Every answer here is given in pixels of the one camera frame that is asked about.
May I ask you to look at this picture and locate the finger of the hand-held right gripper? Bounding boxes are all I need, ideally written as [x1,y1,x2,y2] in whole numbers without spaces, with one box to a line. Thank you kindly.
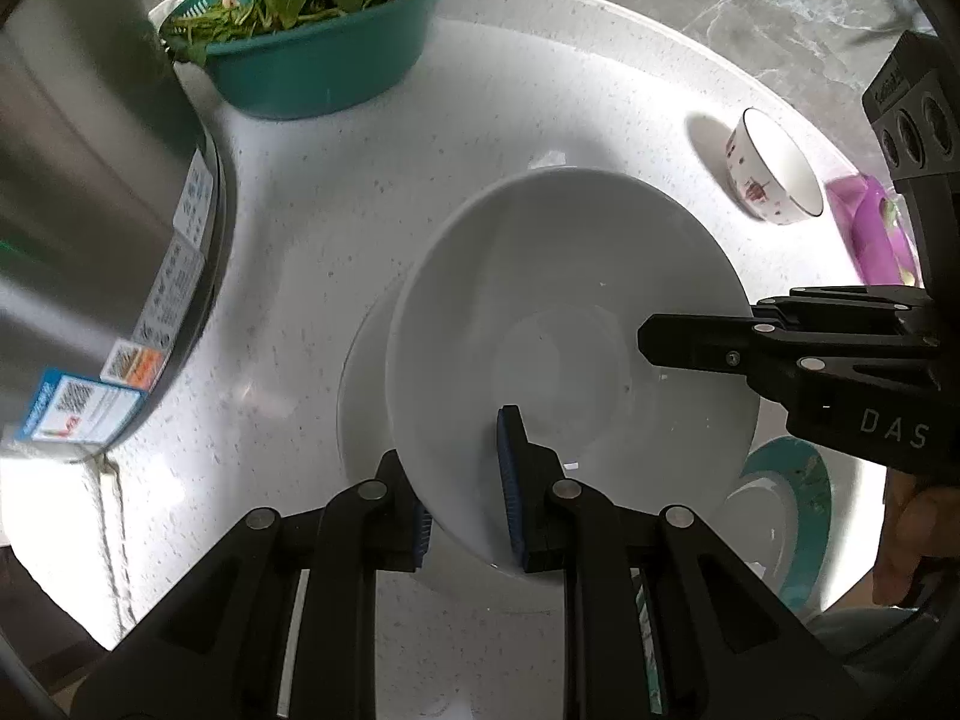
[637,313,940,400]
[754,285,938,350]

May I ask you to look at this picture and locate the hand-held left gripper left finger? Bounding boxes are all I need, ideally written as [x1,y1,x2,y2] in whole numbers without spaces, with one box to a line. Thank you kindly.
[71,450,434,720]

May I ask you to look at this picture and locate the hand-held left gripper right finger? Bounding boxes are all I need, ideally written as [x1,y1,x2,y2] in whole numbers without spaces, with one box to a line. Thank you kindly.
[495,405,871,720]

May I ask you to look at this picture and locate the wide white bowl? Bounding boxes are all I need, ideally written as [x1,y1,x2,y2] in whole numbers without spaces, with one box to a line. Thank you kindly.
[336,289,571,597]

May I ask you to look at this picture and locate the plain white bowl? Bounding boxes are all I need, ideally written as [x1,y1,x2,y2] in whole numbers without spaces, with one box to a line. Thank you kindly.
[384,169,760,575]

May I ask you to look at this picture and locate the teal floral deep plate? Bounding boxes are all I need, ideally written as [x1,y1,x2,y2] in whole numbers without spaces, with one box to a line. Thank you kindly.
[720,436,833,612]

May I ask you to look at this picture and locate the person's right hand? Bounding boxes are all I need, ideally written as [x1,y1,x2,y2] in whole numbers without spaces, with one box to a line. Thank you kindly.
[874,480,960,608]

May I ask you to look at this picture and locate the small cup with red print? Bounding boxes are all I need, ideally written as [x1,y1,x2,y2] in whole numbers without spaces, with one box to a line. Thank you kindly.
[724,106,826,227]

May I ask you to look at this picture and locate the blue and white label tag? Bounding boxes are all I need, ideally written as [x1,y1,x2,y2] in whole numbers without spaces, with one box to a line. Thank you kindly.
[15,367,147,462]

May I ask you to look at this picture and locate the teal colander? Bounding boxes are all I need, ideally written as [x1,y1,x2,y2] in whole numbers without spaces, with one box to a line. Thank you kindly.
[161,0,481,119]

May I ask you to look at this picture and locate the stainless steel pot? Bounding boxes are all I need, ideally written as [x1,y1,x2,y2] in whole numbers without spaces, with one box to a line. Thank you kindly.
[0,0,226,466]

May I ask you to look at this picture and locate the white braided cord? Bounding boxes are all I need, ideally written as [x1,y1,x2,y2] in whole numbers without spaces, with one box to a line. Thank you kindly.
[96,457,134,635]

